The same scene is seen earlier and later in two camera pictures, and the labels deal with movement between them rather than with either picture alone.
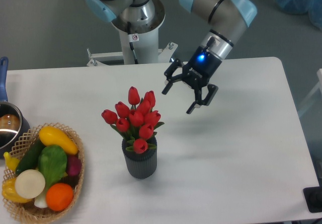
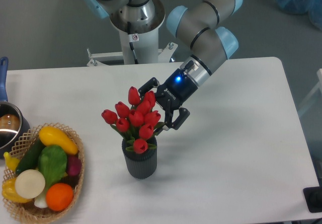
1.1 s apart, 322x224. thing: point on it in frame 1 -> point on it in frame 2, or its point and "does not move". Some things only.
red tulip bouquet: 138,123 does not move
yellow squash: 52,136 does not move
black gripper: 198,72 -> 177,88
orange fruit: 59,197 does not move
